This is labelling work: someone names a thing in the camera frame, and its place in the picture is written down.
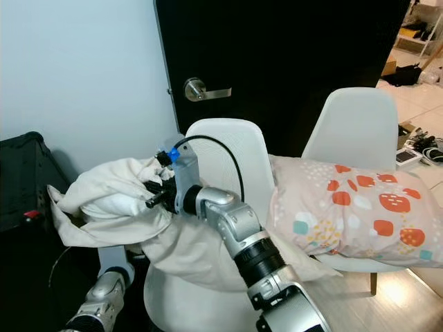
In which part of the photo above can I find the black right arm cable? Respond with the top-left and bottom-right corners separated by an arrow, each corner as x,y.
173,135 -> 246,203

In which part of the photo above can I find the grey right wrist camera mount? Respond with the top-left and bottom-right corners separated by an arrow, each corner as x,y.
169,134 -> 206,216

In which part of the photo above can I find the black door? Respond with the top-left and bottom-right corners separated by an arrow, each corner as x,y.
155,0 -> 412,160

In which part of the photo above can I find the white shoe shelf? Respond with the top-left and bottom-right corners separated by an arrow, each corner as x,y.
393,0 -> 443,57

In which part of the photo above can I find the black hard case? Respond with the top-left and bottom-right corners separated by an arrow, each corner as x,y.
0,131 -> 68,234

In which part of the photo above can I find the plain beige pillow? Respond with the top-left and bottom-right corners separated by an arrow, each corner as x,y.
46,155 -> 341,293

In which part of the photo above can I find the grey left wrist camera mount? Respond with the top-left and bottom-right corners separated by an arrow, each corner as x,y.
96,245 -> 133,277

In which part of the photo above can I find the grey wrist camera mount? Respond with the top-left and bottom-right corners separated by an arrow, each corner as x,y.
96,245 -> 133,277
169,134 -> 206,216

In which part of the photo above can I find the black bag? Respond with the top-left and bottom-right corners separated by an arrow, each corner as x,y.
380,63 -> 424,89

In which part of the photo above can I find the silver door lever handle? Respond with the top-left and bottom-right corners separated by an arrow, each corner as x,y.
183,77 -> 233,104

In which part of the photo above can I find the pink pillow with orange pattern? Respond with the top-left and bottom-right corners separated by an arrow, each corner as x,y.
268,155 -> 443,268

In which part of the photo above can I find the white plastic shell chair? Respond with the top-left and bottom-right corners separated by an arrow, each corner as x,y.
143,117 -> 293,332
299,86 -> 426,297

